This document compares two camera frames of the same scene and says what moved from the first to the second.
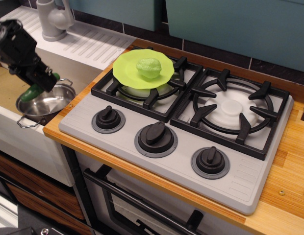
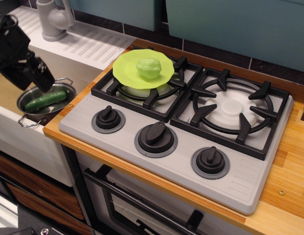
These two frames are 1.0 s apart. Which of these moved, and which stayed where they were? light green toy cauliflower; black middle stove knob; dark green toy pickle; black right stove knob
Moved: dark green toy pickle
Stayed: black right stove knob; light green toy cauliflower; black middle stove knob
